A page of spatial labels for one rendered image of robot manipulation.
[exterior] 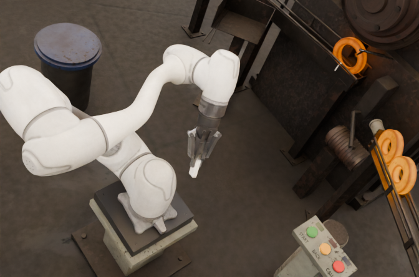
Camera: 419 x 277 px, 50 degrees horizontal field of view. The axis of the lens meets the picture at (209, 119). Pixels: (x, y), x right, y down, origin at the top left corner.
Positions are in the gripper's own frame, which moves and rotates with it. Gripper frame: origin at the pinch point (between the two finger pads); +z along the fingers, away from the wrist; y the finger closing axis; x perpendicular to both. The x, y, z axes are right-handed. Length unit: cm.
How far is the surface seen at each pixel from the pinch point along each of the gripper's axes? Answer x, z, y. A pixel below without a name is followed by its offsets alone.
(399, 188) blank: 26, -3, -82
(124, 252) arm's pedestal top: -9.4, 42.5, 13.4
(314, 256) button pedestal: 29, 22, -42
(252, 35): -74, -34, -66
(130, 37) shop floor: -165, -2, -38
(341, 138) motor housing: -17, -3, -92
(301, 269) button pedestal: 23, 33, -46
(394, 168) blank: 18, -8, -85
